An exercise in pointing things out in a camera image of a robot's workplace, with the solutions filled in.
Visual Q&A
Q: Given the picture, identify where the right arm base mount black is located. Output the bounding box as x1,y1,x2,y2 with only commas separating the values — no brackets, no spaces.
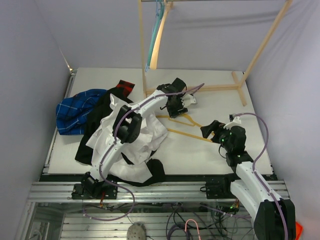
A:
199,173,240,200

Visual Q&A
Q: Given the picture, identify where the wooden clothes rack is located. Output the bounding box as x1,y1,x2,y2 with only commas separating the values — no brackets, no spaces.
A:
136,0,293,107

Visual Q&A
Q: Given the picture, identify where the blue plaid shirt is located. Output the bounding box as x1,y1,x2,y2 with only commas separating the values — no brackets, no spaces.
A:
55,89,107,136

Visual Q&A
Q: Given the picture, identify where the yellow plastic hanger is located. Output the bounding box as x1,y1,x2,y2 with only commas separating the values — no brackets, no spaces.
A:
156,113,211,142

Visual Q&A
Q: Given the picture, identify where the grey perforated shoe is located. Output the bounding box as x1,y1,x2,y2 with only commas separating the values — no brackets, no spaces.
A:
126,222,147,240

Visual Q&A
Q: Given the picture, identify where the orange box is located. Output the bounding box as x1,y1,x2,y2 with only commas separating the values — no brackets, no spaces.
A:
295,221,304,240

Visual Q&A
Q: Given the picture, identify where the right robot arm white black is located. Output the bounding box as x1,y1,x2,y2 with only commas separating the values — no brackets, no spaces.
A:
200,117,296,240

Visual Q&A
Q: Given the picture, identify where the red black plaid garment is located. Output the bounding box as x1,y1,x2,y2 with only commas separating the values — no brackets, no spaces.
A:
116,79,135,97

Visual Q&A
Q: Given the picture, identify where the aluminium frame rail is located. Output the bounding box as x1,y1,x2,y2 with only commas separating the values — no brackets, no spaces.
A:
27,181,236,204

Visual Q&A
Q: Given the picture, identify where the pink cable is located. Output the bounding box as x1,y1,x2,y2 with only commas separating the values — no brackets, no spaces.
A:
184,218,201,240

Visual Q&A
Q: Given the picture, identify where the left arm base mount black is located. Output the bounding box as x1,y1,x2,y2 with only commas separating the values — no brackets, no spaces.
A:
71,182,118,200

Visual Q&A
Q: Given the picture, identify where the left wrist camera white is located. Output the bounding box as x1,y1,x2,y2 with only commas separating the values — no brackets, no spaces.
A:
181,93,197,108

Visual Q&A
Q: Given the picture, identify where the white shirt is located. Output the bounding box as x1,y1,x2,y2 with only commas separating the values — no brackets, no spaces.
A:
88,91,168,183

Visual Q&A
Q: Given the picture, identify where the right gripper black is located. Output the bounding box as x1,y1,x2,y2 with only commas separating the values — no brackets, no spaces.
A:
200,120,232,152

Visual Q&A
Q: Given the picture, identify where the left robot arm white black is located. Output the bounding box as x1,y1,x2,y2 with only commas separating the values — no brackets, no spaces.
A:
79,78,188,199

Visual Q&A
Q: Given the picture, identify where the teal plastic hanger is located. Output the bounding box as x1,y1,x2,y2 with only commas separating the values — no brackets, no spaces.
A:
144,0,168,72

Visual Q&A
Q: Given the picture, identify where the light wooden hanger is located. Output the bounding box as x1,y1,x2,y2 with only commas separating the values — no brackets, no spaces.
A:
147,0,174,70

